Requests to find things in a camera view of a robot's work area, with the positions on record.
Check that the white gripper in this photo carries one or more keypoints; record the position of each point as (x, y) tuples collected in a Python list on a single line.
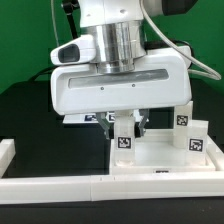
[(160, 79)]

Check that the white square tabletop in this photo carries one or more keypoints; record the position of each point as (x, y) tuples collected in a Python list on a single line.
[(155, 153)]

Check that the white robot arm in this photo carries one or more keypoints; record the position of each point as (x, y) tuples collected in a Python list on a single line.
[(107, 69)]

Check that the white U-shaped obstacle fence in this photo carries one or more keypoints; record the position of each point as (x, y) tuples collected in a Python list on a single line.
[(104, 187)]

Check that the white AprilTag base plate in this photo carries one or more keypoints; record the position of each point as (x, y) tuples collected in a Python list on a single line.
[(80, 119)]

